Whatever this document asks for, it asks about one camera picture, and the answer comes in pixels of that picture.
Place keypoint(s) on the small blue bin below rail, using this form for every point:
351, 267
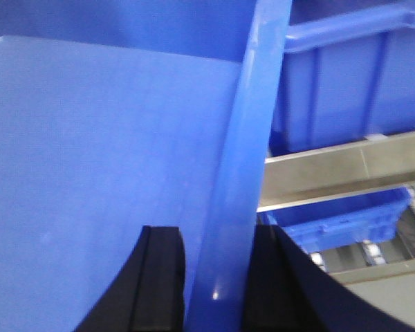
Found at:
332, 224

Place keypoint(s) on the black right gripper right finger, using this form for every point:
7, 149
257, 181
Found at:
287, 291

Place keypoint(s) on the stainless steel shelf front rail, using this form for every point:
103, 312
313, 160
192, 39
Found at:
338, 171

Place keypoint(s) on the blue crate upper right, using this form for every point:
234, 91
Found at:
348, 72

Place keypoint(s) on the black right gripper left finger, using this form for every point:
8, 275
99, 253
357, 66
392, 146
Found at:
147, 293

